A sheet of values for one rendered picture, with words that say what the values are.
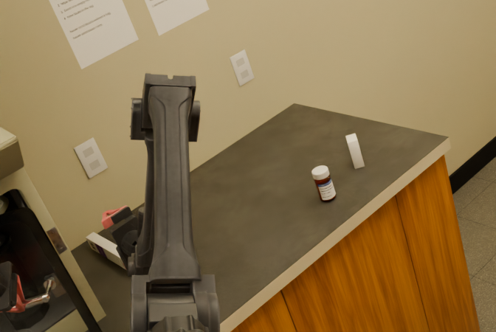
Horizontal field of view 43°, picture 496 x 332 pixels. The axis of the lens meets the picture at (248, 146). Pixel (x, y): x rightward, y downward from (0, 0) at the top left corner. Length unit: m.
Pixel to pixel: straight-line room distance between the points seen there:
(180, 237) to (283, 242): 0.90
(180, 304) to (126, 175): 1.39
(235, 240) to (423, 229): 0.59
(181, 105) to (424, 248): 1.26
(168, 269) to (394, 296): 1.29
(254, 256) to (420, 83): 1.54
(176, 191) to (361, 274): 1.08
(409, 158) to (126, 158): 0.89
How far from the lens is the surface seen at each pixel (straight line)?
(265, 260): 1.65
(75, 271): 1.64
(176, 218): 0.82
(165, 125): 0.90
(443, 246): 2.12
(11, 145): 1.38
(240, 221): 1.83
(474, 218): 3.16
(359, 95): 2.70
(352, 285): 1.84
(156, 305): 0.74
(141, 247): 1.22
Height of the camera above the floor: 1.92
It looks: 26 degrees down
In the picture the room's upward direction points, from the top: 20 degrees counter-clockwise
